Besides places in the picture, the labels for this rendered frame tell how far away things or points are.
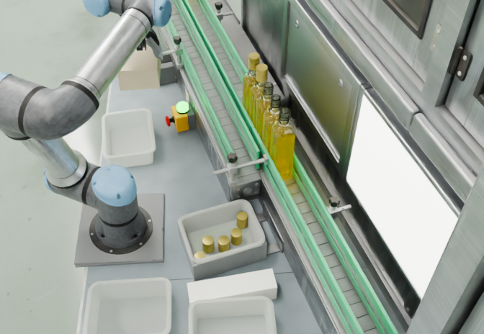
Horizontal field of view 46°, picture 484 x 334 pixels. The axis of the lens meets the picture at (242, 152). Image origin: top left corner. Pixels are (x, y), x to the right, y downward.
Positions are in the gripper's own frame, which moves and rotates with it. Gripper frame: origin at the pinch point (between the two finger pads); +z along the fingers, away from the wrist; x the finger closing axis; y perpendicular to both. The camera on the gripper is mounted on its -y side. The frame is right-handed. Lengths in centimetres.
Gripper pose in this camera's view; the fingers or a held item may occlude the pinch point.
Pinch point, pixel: (139, 59)
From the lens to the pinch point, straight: 183.5
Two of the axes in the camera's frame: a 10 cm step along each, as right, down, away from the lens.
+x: 10.0, -0.5, 0.5
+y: 0.7, 7.3, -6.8
